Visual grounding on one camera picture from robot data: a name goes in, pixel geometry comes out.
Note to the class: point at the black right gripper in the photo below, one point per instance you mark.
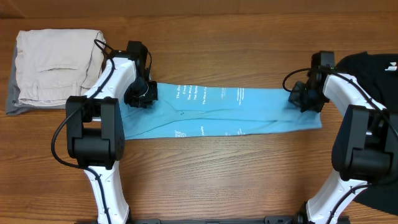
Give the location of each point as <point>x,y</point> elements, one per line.
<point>294,99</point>

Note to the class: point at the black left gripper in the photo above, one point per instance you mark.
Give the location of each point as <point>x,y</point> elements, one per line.
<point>148,99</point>

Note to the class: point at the light blue printed t-shirt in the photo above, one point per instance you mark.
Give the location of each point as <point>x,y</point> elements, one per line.
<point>183,111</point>

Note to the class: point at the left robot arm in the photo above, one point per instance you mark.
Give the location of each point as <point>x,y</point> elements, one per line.
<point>95,135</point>

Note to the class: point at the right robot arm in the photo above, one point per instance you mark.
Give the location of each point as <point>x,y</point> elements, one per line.
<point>364,153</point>

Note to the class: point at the black t-shirt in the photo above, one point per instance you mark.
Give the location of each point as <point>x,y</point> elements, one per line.
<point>374,77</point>

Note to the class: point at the folded beige trousers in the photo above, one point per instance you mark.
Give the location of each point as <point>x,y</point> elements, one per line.
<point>59,35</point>

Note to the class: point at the folded grey garment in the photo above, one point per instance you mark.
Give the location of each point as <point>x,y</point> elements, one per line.
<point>12,99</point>

